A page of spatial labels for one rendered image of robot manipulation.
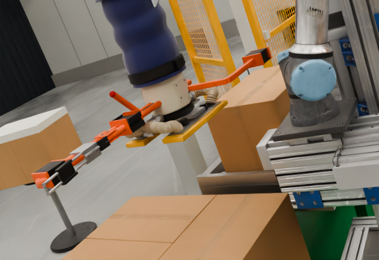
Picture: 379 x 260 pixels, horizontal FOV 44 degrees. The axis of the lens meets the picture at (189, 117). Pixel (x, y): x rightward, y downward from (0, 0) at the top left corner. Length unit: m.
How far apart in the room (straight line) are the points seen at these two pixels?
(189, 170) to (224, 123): 1.23
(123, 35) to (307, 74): 0.73
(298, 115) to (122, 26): 0.70
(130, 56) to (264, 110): 0.73
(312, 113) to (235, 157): 0.99
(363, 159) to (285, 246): 0.87
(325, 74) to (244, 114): 1.00
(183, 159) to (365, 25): 2.19
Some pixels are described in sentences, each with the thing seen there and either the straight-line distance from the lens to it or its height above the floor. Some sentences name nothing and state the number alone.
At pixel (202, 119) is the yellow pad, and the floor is 1.07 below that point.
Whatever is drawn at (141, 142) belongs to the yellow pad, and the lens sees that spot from 1.78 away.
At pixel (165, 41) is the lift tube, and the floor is 1.39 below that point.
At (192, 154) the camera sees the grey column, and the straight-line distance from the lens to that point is 3.45.
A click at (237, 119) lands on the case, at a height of 0.88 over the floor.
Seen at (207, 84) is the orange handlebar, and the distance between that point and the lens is 1.75.
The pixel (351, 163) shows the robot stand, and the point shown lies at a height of 0.95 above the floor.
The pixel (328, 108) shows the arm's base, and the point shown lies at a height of 1.07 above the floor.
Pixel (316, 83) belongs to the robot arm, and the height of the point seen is 1.20.
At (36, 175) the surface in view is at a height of 1.20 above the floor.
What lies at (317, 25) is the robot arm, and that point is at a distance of 1.27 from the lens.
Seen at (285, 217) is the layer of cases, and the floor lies 0.47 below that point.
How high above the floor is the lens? 1.55
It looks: 15 degrees down
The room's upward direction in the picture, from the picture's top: 21 degrees counter-clockwise
